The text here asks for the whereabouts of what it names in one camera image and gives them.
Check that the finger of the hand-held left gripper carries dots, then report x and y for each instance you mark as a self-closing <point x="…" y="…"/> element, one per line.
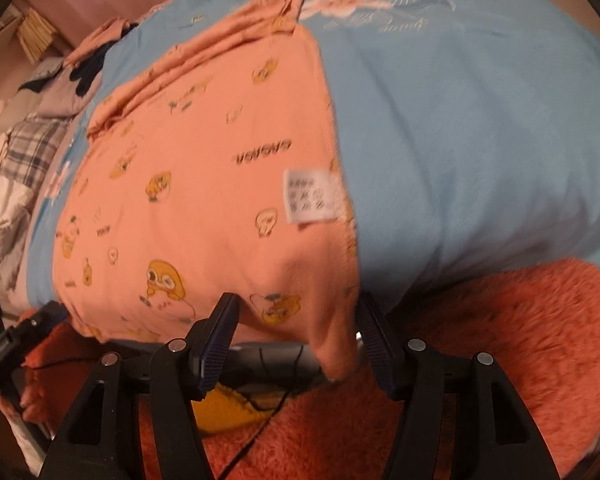
<point x="50" y="315"/>

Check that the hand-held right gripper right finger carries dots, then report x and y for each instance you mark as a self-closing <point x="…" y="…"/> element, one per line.
<point x="375" y="345"/>

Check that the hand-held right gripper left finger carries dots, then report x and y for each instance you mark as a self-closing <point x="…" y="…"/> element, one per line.
<point x="217" y="345"/>

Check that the pink cartoon print garment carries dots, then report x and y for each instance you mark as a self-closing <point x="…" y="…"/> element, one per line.
<point x="205" y="185"/>

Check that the person's left hand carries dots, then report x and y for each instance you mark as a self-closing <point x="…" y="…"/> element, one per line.
<point x="32" y="405"/>

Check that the grey device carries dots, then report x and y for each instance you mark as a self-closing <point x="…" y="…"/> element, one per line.
<point x="275" y="365"/>

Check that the yellow cloth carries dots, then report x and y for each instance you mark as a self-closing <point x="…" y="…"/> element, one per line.
<point x="220" y="410"/>

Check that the white crumpled cloth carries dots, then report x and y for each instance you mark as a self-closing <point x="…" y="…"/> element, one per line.
<point x="5" y="225"/>

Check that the plaid cloth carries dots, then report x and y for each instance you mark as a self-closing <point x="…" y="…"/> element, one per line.
<point x="30" y="150"/>

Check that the grey cloth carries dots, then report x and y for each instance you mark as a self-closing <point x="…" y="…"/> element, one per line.
<point x="62" y="97"/>

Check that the blue floral duvet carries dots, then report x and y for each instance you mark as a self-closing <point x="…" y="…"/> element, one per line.
<point x="455" y="135"/>

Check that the checked blue shirt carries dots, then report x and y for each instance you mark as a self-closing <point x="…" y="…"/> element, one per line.
<point x="42" y="72"/>

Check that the plain pink garment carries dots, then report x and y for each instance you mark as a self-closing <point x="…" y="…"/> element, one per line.
<point x="95" y="40"/>

